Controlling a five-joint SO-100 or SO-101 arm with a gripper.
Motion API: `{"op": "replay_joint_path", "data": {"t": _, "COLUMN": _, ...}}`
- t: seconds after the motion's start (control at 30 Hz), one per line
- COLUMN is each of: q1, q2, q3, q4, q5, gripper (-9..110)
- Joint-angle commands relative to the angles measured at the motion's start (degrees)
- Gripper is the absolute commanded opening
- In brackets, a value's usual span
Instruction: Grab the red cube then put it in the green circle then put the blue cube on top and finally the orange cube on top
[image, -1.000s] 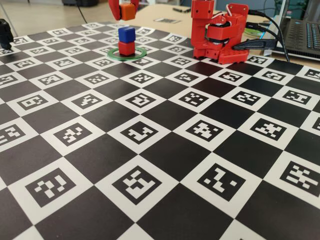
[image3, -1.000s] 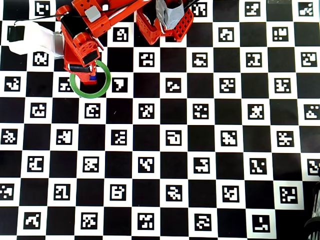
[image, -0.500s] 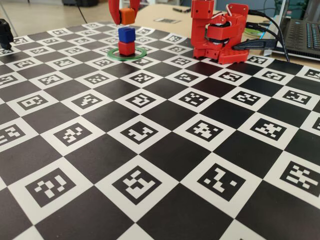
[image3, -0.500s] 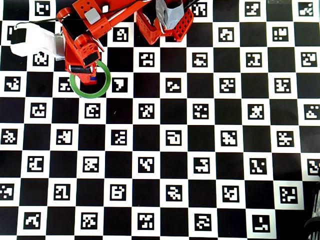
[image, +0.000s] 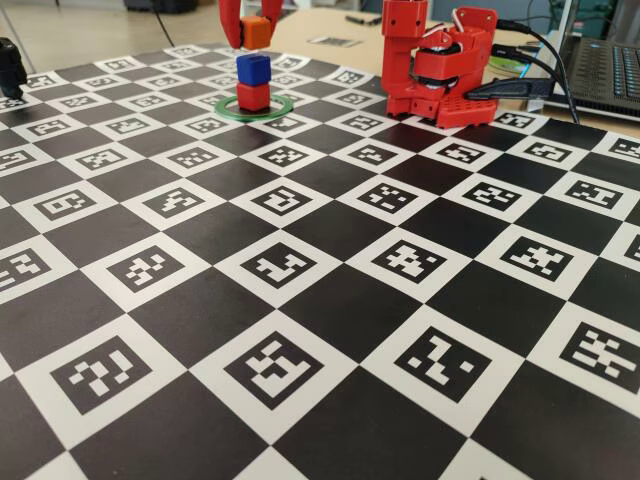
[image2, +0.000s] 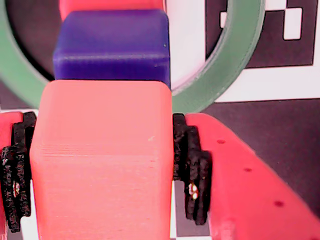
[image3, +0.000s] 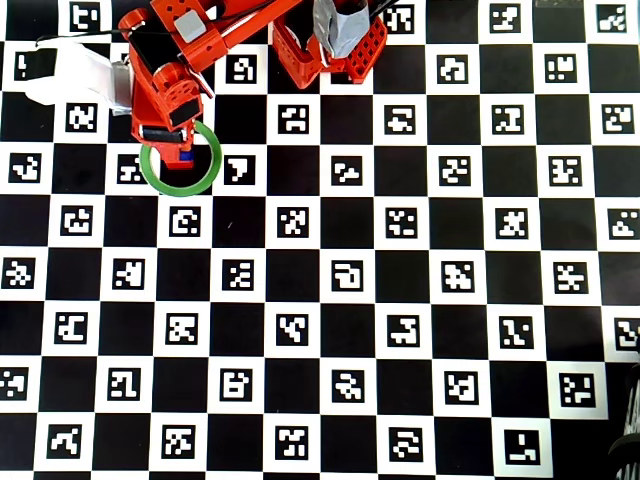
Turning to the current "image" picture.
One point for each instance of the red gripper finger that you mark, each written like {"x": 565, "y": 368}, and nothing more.
{"x": 272, "y": 10}
{"x": 231, "y": 20}

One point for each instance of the orange cube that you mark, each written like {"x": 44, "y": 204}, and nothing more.
{"x": 257, "y": 32}

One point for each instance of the blue cube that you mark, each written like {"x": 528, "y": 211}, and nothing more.
{"x": 254, "y": 70}

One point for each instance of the red cube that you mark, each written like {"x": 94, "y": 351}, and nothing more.
{"x": 252, "y": 97}

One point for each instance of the red robot arm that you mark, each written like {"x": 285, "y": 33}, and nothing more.
{"x": 400, "y": 50}

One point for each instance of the printed marker paper sheet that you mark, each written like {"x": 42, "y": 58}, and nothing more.
{"x": 332, "y": 41}

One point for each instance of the black floor box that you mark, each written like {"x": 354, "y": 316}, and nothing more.
{"x": 160, "y": 5}

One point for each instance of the yellow green round object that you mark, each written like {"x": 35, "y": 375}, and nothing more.
{"x": 505, "y": 65}

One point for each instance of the black power connector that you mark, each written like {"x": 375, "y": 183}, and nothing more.
{"x": 510, "y": 89}

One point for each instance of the black white marker board mat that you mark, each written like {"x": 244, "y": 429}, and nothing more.
{"x": 320, "y": 320}

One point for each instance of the dark grey laptop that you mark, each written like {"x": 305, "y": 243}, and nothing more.
{"x": 600, "y": 70}

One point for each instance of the black clamp mount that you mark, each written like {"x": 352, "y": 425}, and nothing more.
{"x": 11, "y": 65}

